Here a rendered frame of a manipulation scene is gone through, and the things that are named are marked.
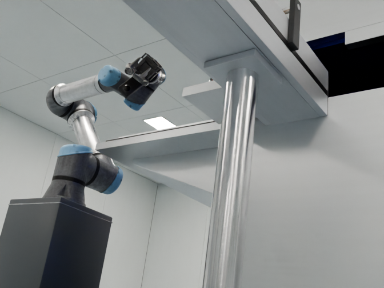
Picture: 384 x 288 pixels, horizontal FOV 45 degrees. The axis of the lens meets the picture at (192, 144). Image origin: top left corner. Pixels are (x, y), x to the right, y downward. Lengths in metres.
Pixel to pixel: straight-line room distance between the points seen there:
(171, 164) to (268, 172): 0.35
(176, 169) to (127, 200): 7.10
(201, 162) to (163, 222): 7.41
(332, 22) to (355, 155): 0.29
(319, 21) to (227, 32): 0.36
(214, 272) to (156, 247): 7.84
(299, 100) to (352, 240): 0.24
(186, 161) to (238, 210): 0.52
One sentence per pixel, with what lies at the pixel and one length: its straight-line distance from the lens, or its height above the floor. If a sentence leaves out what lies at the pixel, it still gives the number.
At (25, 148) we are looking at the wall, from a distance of 6.97.
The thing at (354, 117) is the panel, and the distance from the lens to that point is 0.85.
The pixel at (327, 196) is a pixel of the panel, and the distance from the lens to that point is 0.81.
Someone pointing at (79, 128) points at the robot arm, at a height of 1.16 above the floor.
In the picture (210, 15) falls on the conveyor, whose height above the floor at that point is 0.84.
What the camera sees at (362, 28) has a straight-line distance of 0.94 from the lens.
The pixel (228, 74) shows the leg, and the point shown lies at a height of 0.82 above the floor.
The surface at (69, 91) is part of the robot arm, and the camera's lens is 1.89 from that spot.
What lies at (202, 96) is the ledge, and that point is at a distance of 0.86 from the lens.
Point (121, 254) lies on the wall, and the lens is 8.11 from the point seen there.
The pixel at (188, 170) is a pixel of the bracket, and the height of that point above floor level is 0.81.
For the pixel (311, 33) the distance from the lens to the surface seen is 0.98.
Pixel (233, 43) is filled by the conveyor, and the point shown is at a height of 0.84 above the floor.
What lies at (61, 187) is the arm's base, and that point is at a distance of 1.62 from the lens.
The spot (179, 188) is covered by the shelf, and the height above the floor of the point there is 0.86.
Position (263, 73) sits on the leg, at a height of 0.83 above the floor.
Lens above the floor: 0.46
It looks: 22 degrees up
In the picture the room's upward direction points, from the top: 8 degrees clockwise
